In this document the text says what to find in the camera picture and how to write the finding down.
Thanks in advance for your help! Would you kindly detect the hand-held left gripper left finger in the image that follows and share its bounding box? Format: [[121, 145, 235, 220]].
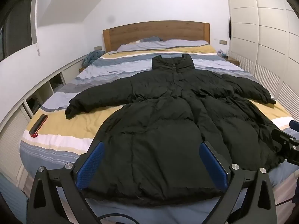
[[27, 141, 105, 224]]

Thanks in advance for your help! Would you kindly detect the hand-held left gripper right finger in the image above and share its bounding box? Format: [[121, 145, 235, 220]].
[[200, 141, 277, 224]]

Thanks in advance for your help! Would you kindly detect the black puffer jacket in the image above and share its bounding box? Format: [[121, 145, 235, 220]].
[[65, 54, 286, 201]]

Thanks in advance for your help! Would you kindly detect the black case with red trim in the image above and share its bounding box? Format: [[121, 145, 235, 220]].
[[29, 114, 49, 138]]

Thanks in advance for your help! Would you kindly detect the white low shelf cabinet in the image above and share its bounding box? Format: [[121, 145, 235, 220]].
[[0, 57, 87, 185]]

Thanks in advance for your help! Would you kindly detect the white wardrobe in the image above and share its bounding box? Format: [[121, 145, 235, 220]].
[[225, 0, 299, 122]]

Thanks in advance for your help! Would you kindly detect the bed with striped duvet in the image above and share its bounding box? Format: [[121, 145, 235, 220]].
[[20, 38, 299, 224]]

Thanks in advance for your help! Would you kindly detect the crumpled blue cloth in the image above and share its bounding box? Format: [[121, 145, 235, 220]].
[[82, 50, 105, 67]]

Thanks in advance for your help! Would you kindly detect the lilac pillow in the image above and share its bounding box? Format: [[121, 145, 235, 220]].
[[115, 39, 209, 52]]

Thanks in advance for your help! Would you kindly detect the blue pillow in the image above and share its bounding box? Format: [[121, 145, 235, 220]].
[[140, 36, 164, 43]]

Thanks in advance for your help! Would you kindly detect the wooden headboard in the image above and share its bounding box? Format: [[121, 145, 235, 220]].
[[102, 21, 210, 52]]

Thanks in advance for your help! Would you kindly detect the dark window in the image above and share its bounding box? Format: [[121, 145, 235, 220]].
[[0, 0, 39, 61]]

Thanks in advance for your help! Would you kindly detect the black cable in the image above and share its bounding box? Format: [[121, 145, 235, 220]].
[[97, 212, 131, 224]]

